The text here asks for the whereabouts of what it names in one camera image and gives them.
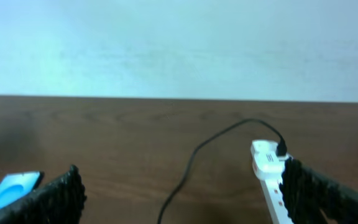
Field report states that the white power strip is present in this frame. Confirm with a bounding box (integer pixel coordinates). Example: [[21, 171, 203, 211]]
[[249, 139, 295, 224]]

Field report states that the black USB charging cable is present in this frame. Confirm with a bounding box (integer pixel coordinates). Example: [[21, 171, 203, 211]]
[[156, 118, 288, 224]]

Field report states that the white USB charger plug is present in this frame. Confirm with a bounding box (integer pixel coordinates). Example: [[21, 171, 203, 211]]
[[252, 151, 291, 180]]

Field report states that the blue Galaxy smartphone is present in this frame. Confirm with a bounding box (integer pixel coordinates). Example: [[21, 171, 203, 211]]
[[0, 171, 44, 209]]

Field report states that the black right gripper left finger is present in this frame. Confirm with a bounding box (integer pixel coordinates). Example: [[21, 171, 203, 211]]
[[0, 165, 86, 224]]

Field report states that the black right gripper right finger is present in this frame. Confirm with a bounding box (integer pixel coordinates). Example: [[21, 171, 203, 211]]
[[279, 159, 358, 224]]

